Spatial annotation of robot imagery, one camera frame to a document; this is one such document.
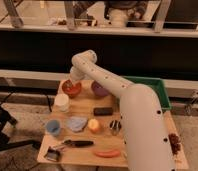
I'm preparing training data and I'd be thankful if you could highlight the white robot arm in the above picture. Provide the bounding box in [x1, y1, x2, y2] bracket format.
[70, 50, 176, 171]

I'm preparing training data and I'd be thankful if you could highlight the red bowl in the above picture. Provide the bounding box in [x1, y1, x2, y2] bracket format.
[62, 80, 82, 98]

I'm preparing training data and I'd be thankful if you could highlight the purple bowl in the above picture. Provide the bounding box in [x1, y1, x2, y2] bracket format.
[91, 81, 109, 97]

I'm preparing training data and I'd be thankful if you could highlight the white cup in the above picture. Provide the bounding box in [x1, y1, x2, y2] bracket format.
[54, 93, 69, 112]

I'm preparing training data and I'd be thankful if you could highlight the black rectangular block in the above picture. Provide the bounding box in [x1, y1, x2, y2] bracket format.
[93, 107, 113, 116]

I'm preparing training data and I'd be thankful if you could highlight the light blue cloth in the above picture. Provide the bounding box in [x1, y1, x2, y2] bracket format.
[66, 116, 88, 132]

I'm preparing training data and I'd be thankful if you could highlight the yellow red apple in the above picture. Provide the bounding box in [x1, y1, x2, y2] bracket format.
[87, 119, 101, 133]

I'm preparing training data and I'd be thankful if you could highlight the blue cup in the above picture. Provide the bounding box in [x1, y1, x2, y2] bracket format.
[46, 120, 61, 136]

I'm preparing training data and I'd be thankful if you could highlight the green plastic bin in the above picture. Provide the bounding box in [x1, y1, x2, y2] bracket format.
[125, 76, 171, 112]

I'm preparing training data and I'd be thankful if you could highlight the metal square clip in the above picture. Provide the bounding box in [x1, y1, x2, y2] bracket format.
[44, 147, 61, 162]

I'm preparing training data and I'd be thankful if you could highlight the orange carrot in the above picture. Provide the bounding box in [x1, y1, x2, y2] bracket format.
[93, 150, 121, 158]

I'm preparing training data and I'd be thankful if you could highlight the black chair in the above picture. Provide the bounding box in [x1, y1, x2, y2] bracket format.
[0, 100, 42, 160]

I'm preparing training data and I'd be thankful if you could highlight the brown crumbly pile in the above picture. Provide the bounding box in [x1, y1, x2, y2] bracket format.
[169, 133, 181, 155]

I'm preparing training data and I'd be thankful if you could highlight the black handled tool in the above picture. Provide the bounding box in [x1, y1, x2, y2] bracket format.
[52, 140, 94, 150]

